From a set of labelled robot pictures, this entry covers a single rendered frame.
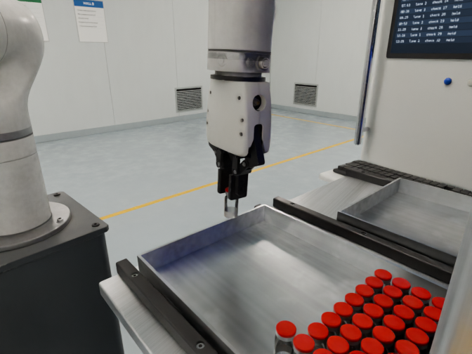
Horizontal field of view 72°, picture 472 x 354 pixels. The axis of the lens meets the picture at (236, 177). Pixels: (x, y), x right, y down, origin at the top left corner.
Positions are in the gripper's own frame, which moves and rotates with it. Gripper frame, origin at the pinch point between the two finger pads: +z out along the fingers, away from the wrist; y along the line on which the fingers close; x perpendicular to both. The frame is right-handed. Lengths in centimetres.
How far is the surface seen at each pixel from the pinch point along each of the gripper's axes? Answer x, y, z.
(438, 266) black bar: -20.3, -23.2, 8.8
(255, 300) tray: 3.7, -11.3, 12.1
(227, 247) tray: -0.4, 1.1, 12.1
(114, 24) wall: -144, 503, -59
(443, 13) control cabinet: -78, 10, -33
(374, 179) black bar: -46.2, 2.7, 8.6
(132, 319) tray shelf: 17.8, -4.6, 13.2
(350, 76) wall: -509, 334, -1
